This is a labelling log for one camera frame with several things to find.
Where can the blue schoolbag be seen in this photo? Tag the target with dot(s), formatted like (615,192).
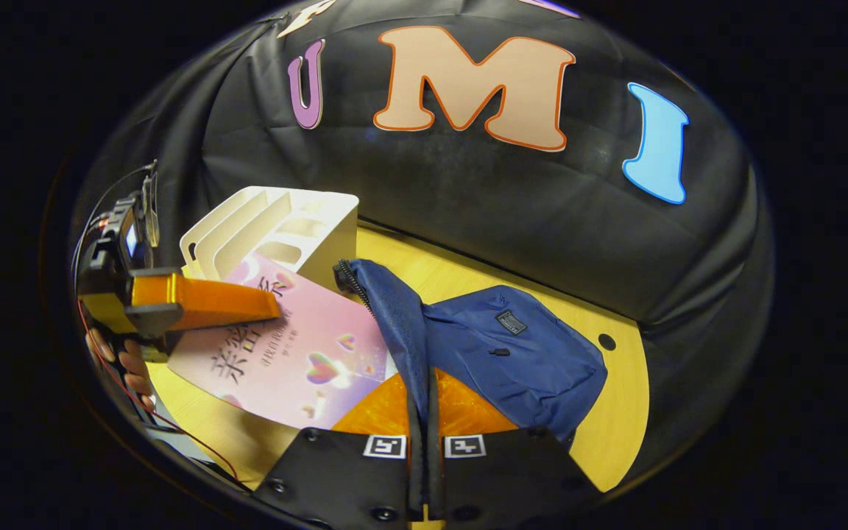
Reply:
(527,361)

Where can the black backdrop cloth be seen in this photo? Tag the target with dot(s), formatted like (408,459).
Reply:
(505,221)

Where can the pink cover book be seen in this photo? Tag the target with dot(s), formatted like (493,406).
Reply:
(299,353)

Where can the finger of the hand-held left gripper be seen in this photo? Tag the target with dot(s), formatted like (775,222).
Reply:
(210,302)

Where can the white plastic bookshelf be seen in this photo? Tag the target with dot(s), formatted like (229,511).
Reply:
(321,221)

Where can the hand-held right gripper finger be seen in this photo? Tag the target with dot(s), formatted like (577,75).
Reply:
(431,478)
(415,478)

